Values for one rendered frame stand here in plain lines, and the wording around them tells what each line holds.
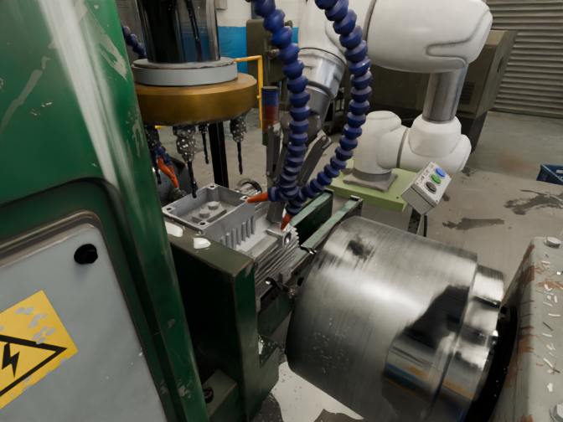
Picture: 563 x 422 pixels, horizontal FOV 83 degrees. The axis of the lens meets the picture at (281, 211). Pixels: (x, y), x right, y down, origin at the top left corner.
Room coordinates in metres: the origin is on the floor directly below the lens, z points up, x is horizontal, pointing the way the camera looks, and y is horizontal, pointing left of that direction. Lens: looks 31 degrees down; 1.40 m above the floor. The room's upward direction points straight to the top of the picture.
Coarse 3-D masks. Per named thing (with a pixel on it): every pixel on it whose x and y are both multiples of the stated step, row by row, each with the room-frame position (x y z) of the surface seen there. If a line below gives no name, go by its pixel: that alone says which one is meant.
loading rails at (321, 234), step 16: (304, 208) 0.82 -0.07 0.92; (320, 208) 0.85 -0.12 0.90; (352, 208) 0.80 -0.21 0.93; (304, 224) 0.77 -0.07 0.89; (320, 224) 0.84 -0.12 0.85; (336, 224) 0.72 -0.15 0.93; (304, 240) 0.77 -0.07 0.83; (320, 240) 0.64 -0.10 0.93; (304, 256) 0.58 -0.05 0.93; (304, 272) 0.57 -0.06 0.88; (272, 288) 0.48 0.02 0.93; (272, 304) 0.47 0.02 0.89; (288, 304) 0.52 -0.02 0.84; (272, 320) 0.47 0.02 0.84
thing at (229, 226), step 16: (208, 192) 0.51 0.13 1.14; (224, 192) 0.50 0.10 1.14; (176, 208) 0.45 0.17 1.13; (192, 208) 0.48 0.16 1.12; (208, 208) 0.46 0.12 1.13; (224, 208) 0.46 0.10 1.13; (240, 208) 0.44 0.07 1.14; (192, 224) 0.38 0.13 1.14; (208, 224) 0.38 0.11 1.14; (224, 224) 0.41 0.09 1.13; (240, 224) 0.44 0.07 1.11; (224, 240) 0.40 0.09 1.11; (240, 240) 0.43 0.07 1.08
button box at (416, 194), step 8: (424, 168) 0.76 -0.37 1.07; (432, 168) 0.75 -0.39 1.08; (416, 176) 0.75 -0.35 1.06; (424, 176) 0.70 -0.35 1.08; (440, 176) 0.73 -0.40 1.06; (448, 176) 0.76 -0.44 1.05; (416, 184) 0.65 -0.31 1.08; (424, 184) 0.66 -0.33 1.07; (440, 184) 0.69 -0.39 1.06; (408, 192) 0.66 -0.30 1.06; (416, 192) 0.65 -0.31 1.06; (424, 192) 0.64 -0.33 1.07; (432, 192) 0.65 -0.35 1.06; (440, 192) 0.67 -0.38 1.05; (408, 200) 0.66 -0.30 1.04; (416, 200) 0.65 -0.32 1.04; (424, 200) 0.64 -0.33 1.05; (432, 200) 0.63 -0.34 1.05; (416, 208) 0.64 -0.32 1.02; (424, 208) 0.63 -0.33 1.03
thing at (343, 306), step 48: (336, 240) 0.32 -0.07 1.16; (384, 240) 0.32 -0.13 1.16; (432, 240) 0.33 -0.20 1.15; (336, 288) 0.27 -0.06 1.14; (384, 288) 0.25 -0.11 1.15; (432, 288) 0.24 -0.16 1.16; (480, 288) 0.25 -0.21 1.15; (288, 336) 0.25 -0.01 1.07; (336, 336) 0.23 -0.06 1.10; (384, 336) 0.21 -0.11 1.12; (432, 336) 0.20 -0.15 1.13; (480, 336) 0.20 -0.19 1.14; (336, 384) 0.21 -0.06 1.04; (384, 384) 0.19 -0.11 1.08; (432, 384) 0.17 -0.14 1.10; (480, 384) 0.20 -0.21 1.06
